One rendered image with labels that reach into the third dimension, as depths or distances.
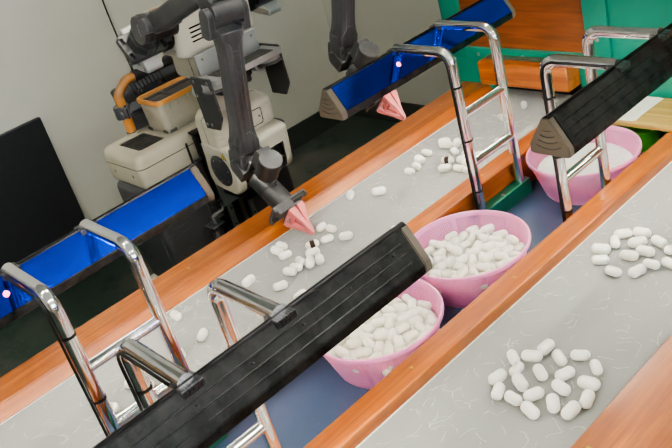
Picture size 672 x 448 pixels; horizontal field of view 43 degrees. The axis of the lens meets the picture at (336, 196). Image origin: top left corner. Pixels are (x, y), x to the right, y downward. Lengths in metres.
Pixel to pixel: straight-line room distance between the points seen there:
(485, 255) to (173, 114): 1.33
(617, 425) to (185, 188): 0.86
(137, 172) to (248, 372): 1.71
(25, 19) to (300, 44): 1.44
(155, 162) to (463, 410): 1.56
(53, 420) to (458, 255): 0.88
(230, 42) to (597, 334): 1.00
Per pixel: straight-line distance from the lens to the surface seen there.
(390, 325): 1.66
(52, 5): 3.79
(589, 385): 1.43
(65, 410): 1.80
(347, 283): 1.14
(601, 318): 1.58
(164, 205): 1.60
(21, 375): 1.92
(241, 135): 2.03
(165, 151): 2.73
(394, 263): 1.18
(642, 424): 1.34
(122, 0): 3.92
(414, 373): 1.49
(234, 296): 1.16
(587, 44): 1.82
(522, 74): 2.42
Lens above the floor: 1.70
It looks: 26 degrees down
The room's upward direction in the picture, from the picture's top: 16 degrees counter-clockwise
